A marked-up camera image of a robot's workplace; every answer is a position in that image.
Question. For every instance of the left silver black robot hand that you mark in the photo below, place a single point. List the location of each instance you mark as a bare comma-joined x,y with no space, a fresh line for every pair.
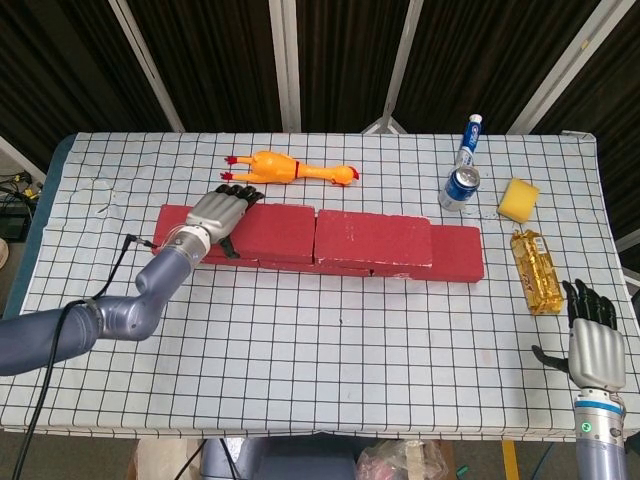
215,215

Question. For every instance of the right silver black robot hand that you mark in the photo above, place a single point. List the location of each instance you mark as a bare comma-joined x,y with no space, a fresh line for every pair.
597,350

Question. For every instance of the blue drink can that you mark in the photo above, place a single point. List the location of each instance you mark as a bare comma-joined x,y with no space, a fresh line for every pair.
457,192

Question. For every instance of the blue white toothpaste tube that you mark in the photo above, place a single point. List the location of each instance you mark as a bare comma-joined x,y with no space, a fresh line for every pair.
470,142

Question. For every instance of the white black grid tablecloth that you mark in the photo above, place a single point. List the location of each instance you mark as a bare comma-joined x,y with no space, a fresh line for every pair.
350,350

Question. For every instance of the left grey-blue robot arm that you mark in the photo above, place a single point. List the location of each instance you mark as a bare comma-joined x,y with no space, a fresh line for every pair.
125,315

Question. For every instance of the clear plastic bag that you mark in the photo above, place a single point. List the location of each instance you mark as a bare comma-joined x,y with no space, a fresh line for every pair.
400,460

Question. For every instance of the yellow rubber chicken toy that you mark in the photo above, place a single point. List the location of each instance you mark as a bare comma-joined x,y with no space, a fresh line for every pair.
270,167

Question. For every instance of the dark brown curtain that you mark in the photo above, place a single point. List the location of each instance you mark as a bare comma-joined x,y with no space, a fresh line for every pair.
225,60

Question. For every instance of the yellow sponge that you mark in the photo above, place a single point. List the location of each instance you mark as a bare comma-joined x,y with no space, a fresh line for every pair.
520,200

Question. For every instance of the grey robot torso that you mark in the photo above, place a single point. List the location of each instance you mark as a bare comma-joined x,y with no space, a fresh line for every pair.
280,460

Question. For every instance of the gold foil snack packet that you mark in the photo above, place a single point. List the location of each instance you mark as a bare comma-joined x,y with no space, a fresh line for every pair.
536,270

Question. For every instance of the white metal frame post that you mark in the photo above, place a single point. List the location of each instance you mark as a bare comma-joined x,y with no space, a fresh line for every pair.
147,65
555,70
285,60
400,55

